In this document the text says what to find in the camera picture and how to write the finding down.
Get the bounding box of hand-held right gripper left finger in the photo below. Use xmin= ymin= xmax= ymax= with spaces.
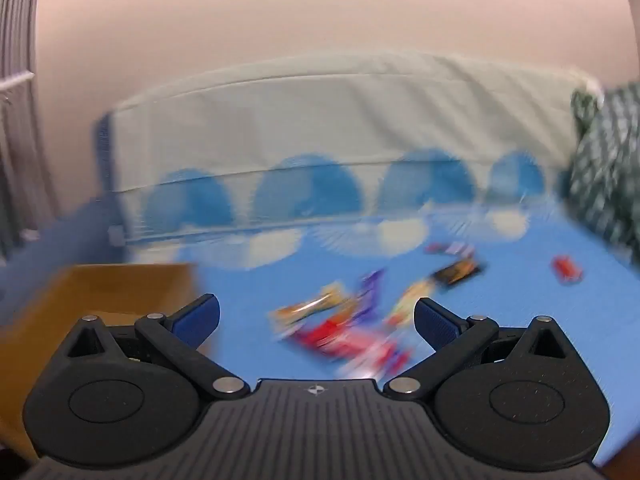
xmin=62 ymin=294 xmax=251 ymax=401

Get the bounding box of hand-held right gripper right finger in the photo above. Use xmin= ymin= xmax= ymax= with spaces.
xmin=382 ymin=296 xmax=569 ymax=401

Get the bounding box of black cracker packet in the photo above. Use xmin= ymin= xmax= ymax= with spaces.
xmin=431 ymin=257 xmax=488 ymax=289

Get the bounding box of brown cardboard box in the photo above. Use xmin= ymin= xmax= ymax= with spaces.
xmin=0 ymin=262 xmax=215 ymax=463

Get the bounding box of pile of colourful snack packets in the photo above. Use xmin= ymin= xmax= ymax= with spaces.
xmin=267 ymin=267 xmax=436 ymax=378

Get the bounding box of blue cream fan-print bedsheet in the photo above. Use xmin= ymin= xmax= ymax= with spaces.
xmin=0 ymin=52 xmax=640 ymax=466

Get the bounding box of red coffee stick sachet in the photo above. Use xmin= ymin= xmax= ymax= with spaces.
xmin=425 ymin=241 xmax=476 ymax=257

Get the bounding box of plain red snack packet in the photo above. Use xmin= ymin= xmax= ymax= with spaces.
xmin=551 ymin=255 xmax=586 ymax=286

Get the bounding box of green checked cloth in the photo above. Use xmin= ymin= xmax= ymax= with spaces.
xmin=567 ymin=85 xmax=640 ymax=261

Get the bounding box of grey curtain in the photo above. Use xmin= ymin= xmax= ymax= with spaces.
xmin=0 ymin=0 xmax=45 ymax=263

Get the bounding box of white metal rail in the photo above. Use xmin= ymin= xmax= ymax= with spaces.
xmin=0 ymin=71 xmax=37 ymax=106

